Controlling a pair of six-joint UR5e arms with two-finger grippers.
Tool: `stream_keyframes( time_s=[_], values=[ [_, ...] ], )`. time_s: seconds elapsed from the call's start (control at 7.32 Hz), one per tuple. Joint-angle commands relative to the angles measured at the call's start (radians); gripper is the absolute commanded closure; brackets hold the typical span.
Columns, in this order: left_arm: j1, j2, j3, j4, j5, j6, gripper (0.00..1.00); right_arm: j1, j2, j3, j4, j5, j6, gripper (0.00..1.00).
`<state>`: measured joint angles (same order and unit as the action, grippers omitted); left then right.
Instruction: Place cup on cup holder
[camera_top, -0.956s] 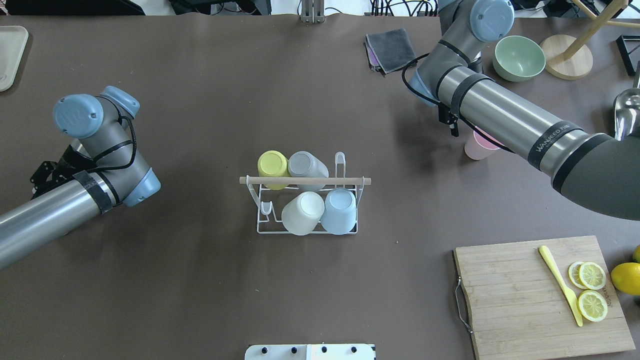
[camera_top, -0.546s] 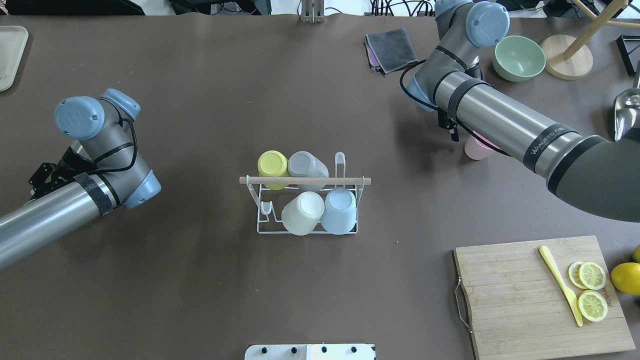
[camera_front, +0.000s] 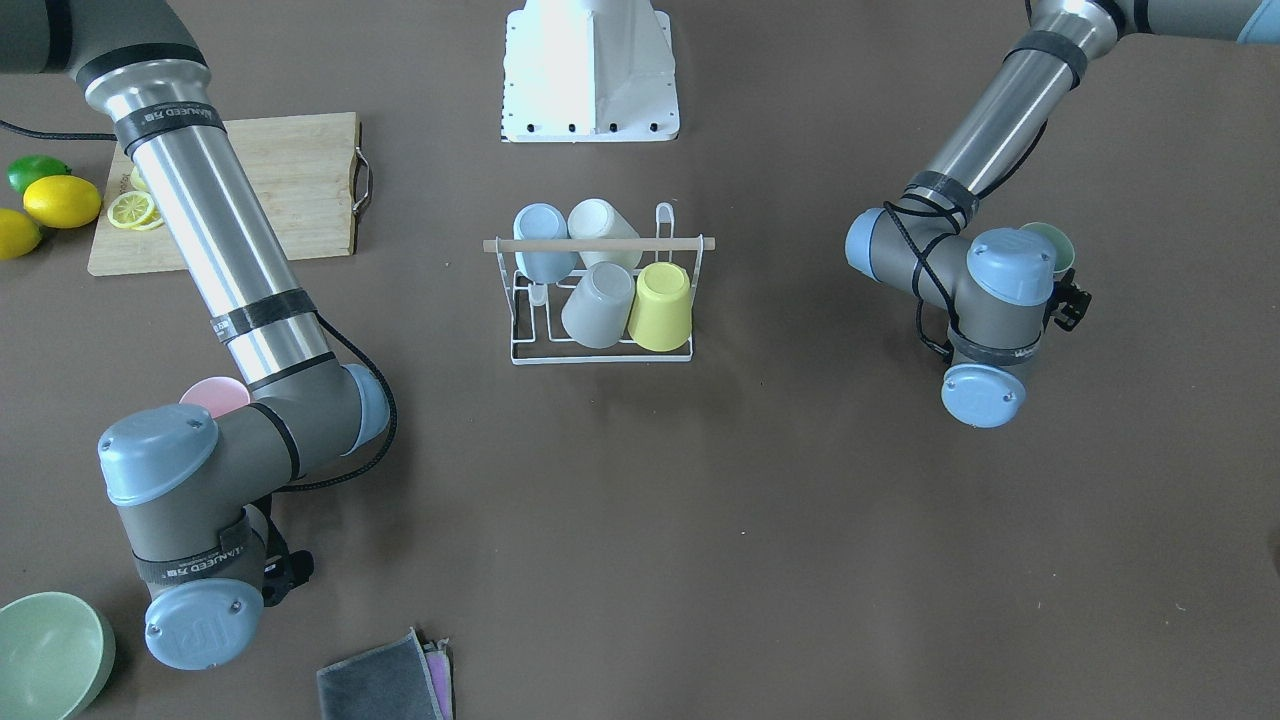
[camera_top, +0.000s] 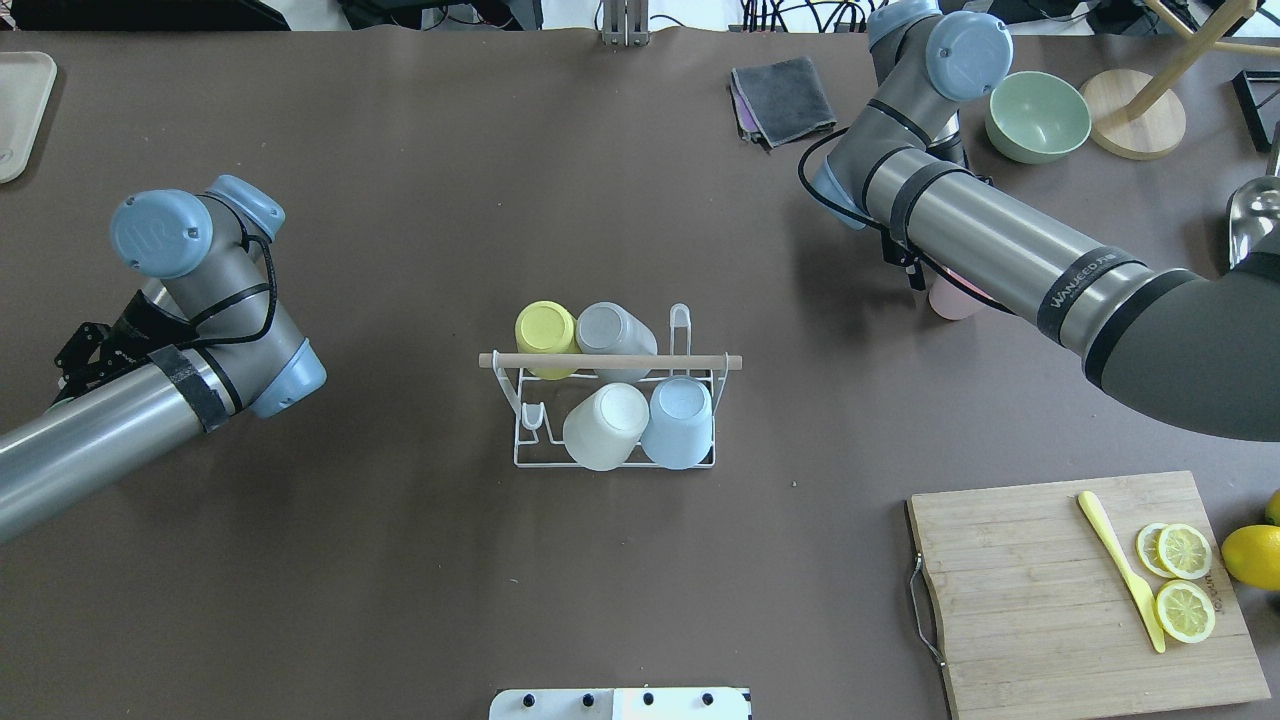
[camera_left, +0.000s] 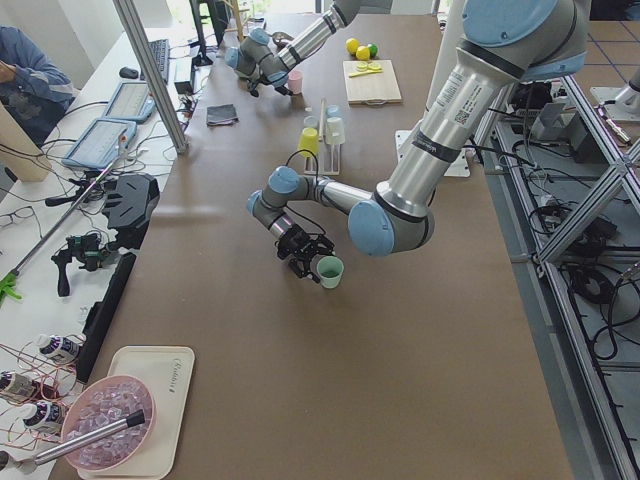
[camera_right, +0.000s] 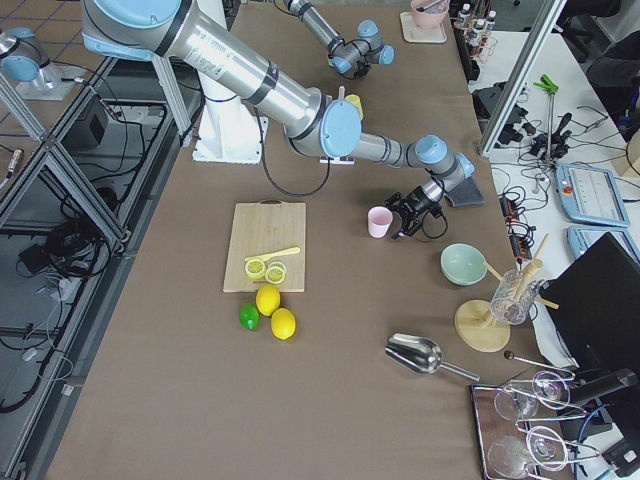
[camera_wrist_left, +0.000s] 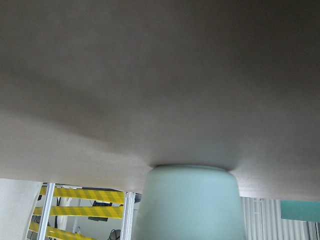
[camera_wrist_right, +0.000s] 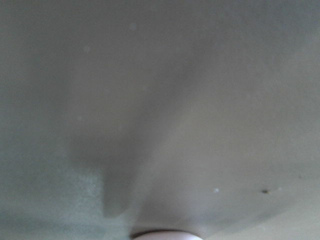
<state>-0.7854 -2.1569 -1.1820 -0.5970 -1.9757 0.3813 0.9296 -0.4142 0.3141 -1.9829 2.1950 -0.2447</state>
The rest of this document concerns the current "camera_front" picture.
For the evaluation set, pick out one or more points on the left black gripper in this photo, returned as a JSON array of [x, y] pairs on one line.
[[1072, 301]]

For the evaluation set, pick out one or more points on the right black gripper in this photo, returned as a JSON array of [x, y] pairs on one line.
[[292, 570]]

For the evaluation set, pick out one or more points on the green cup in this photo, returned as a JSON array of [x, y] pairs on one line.
[[1064, 249]]

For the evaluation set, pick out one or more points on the pink cup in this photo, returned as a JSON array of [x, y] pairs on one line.
[[218, 395]]

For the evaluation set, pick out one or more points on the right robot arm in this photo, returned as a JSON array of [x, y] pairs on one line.
[[186, 484]]

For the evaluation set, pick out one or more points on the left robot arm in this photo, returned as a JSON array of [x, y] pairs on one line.
[[999, 290]]

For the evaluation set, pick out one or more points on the grey cup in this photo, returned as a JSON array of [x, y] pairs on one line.
[[596, 313]]

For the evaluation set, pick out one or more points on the yellow cup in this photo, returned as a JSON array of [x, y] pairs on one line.
[[661, 317]]

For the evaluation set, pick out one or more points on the light blue cup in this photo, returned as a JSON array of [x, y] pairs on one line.
[[542, 222]]

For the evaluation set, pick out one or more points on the white cup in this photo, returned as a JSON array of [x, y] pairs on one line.
[[596, 219]]

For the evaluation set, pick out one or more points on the grey cloth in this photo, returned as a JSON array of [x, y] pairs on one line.
[[390, 682]]

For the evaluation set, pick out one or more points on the purple cloth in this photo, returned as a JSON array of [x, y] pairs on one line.
[[437, 656]]

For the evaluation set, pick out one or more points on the green bowl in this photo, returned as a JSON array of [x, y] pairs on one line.
[[57, 653]]

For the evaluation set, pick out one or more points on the lemon slice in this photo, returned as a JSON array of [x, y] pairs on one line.
[[133, 211], [158, 220], [136, 180]]

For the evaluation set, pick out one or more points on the bamboo cutting board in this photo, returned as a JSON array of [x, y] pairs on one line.
[[304, 171]]

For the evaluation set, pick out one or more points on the yellow lemon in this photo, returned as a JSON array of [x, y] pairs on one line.
[[18, 234], [62, 202]]

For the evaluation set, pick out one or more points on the green lime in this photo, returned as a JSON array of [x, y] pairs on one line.
[[28, 169]]

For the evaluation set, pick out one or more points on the white wire cup rack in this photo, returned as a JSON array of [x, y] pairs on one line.
[[536, 333]]

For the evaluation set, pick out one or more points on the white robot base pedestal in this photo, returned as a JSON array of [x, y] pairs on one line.
[[589, 72]]

